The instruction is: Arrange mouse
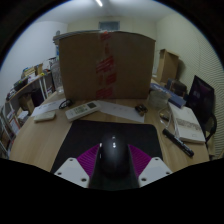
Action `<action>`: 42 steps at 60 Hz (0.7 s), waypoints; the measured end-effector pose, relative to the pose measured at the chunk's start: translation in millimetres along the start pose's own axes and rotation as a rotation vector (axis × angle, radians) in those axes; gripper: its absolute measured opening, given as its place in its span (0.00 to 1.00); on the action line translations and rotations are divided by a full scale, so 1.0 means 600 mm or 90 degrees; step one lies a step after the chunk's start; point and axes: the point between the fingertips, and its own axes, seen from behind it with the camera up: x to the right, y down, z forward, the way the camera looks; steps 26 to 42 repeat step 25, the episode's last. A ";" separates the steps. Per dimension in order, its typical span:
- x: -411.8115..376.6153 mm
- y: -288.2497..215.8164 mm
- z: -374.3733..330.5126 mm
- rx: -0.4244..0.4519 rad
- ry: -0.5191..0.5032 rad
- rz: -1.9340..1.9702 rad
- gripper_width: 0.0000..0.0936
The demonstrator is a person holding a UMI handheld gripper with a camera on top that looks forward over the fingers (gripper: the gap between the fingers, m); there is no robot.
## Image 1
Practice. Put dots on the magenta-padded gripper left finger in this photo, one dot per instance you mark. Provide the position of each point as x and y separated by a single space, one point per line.
87 162

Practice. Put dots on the black marker pen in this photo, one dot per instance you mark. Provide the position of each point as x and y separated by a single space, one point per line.
178 142

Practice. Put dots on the black computer mouse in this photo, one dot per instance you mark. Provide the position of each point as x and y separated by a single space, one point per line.
114 155

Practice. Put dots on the ceiling tube light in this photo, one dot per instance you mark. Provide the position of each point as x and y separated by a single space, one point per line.
99 2

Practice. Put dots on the clear glass jar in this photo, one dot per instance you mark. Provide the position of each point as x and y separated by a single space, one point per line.
57 78

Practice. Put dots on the blue flat box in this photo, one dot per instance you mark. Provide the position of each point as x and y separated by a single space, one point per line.
175 98

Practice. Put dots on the black mouse pad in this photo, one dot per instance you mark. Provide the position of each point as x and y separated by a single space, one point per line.
86 136

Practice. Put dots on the large cardboard box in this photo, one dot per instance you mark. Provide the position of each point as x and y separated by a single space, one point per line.
83 66

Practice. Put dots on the white notebook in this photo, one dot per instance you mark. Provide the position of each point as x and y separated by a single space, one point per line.
186 125

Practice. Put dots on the cluttered bookshelf unit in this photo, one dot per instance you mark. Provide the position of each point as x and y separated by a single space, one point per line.
10 123

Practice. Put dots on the small white container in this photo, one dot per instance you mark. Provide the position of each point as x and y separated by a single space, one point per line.
158 99

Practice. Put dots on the dark screen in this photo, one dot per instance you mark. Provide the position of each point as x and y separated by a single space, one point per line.
200 100

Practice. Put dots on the small black clip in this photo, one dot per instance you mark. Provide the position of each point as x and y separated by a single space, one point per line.
141 109

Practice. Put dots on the grey door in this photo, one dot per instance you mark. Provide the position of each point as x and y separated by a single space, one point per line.
109 26

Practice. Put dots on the upright cardboard box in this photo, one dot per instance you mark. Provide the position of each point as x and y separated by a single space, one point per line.
167 65

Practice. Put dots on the white remote with buttons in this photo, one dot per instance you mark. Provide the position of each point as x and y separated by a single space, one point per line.
81 110

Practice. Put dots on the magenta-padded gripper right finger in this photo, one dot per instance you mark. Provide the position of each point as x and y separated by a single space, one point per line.
140 161

